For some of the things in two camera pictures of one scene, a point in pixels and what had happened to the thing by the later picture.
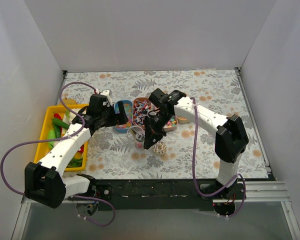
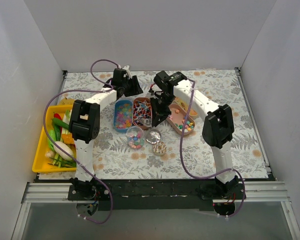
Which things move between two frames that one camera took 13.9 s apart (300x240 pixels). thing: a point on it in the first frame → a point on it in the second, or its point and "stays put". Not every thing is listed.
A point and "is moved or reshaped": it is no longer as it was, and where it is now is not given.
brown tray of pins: (141, 106) stays put
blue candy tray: (128, 107) stays put
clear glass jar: (135, 135) stays put
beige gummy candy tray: (183, 119) is moved or reshaped
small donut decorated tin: (159, 148) stays put
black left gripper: (112, 116) → (129, 85)
